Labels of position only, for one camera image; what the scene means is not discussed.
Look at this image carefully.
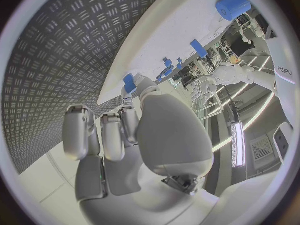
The large blue cylinder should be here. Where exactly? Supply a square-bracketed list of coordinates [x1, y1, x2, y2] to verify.
[215, 0, 253, 22]

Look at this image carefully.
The white task board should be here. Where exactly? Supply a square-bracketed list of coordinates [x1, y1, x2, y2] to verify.
[96, 0, 253, 106]

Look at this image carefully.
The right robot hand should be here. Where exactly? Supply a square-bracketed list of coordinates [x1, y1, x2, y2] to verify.
[61, 72, 223, 225]

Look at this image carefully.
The long blue cylinder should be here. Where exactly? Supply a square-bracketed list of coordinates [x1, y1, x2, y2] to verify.
[189, 39, 210, 58]

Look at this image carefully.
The glowing light bar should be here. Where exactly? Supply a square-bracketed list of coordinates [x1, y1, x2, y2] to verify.
[230, 121, 247, 169]

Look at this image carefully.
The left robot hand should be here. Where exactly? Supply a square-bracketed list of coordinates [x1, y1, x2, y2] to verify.
[190, 74, 219, 106]

